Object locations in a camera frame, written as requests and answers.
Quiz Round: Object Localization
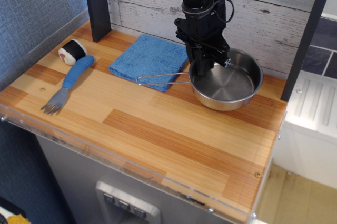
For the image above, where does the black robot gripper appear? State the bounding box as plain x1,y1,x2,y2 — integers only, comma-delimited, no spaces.
174,0,232,75

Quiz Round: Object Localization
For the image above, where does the stainless steel pan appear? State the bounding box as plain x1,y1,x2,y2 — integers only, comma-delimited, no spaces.
136,49,264,111

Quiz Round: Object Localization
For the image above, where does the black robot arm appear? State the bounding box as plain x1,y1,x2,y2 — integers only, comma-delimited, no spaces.
174,0,231,76

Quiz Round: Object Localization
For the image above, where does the blue folded cloth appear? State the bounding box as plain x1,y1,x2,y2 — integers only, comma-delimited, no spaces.
108,34,188,93

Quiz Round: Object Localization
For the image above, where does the white ribbed appliance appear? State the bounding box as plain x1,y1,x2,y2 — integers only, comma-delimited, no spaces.
273,71,336,188

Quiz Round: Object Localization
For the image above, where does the plush sushi roll toy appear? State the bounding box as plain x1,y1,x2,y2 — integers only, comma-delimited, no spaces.
58,39,87,66

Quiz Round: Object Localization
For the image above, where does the grey cabinet with button panel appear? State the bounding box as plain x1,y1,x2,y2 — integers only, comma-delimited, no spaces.
37,136,257,223

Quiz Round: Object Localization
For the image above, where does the clear acrylic edge guard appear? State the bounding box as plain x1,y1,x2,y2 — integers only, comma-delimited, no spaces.
1,96,285,223

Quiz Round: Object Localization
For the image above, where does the yellow object at corner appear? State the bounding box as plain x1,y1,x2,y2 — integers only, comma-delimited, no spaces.
7,215,31,224

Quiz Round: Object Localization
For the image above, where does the dark right frame post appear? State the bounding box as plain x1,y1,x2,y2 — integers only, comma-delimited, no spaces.
281,0,327,102

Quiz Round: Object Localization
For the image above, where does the dark frame post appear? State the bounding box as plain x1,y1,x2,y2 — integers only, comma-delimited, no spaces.
87,0,111,42
281,0,327,102

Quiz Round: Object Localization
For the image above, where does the dark left frame post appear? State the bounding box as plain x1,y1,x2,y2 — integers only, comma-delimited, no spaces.
87,0,111,42

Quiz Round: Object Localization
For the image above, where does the blue handled metal fork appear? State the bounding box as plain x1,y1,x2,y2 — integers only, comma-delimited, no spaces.
41,56,94,114

